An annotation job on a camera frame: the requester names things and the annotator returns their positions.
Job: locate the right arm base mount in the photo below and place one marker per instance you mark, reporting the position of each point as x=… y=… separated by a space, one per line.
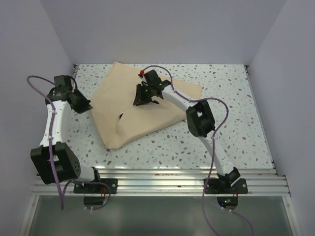
x=225 y=185

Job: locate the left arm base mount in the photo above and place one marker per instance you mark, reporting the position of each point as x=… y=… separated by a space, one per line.
x=105 y=186

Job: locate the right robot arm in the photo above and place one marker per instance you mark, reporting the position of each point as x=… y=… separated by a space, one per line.
x=200 y=120

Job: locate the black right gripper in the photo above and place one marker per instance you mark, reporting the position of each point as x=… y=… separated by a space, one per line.
x=140 y=99

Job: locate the beige wooden board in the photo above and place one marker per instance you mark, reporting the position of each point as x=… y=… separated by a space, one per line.
x=118 y=121

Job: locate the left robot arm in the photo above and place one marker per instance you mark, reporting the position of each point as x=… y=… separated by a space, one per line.
x=54 y=160

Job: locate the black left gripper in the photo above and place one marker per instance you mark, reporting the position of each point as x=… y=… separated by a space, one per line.
x=85 y=105

